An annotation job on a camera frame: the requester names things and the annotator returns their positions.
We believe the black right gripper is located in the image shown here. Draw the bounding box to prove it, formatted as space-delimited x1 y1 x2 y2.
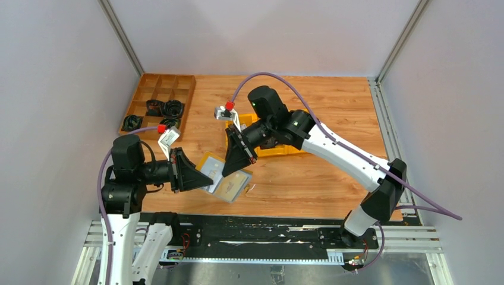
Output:
222 118 275 177

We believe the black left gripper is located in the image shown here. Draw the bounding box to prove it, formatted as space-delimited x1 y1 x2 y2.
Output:
137 146 214 191

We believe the gold credit card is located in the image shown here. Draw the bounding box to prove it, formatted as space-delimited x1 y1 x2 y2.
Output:
213 170 253 203

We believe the yellow leather card holder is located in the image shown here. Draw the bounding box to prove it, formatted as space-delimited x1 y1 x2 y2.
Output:
196 152 253 203

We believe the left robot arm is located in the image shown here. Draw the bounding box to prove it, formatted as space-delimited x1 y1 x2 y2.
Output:
97 134 213 284

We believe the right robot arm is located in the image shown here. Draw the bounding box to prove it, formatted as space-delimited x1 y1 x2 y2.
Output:
222 85 407 248

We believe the right yellow bin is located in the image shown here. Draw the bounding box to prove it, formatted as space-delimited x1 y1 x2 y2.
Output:
287 146 306 155

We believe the rolled dark blue tie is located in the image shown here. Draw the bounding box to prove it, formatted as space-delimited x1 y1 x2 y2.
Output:
157 118 181 131

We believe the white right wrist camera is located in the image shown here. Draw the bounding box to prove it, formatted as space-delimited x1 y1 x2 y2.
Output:
214 101 241 131

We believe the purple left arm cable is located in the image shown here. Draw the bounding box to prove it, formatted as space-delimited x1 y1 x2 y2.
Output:
96 125 160 285

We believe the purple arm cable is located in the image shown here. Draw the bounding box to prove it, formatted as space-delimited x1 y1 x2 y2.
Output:
96 125 160 285
230 72 462 272

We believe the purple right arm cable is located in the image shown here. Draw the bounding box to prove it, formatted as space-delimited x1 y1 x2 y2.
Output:
230 72 462 272

